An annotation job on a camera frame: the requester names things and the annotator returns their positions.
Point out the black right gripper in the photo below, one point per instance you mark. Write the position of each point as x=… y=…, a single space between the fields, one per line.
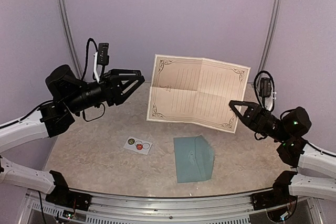
x=256 y=117

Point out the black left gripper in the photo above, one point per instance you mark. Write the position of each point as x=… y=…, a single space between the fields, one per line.
x=112 y=91

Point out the beige lined letter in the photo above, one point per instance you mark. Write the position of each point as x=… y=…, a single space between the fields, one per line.
x=197 y=91

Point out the teal paper envelope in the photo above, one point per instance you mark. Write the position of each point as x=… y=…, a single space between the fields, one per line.
x=194 y=159

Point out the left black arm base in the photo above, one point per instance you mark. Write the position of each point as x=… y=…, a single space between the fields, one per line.
x=70 y=199

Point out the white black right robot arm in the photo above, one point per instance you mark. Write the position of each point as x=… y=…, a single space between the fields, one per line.
x=313 y=169

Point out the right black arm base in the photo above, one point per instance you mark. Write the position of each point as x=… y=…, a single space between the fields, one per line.
x=269 y=199

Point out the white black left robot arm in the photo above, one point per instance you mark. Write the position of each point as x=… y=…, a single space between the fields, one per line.
x=70 y=97

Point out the white sticker sheet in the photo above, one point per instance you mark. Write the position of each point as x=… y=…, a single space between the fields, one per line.
x=138 y=145

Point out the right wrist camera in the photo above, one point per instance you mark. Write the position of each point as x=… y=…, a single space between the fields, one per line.
x=265 y=87

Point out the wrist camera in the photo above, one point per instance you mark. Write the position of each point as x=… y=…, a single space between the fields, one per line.
x=265 y=87
x=103 y=57

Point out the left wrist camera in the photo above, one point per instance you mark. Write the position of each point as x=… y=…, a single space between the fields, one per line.
x=103 y=57

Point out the left aluminium frame post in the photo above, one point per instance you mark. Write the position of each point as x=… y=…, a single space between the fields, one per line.
x=69 y=37

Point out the aluminium frame post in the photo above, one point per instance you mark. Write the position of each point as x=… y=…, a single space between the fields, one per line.
x=69 y=37
x=270 y=34

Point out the aluminium front rail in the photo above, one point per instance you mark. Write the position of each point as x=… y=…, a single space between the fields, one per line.
x=111 y=208

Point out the right aluminium frame post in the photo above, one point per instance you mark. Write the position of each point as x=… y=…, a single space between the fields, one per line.
x=270 y=34

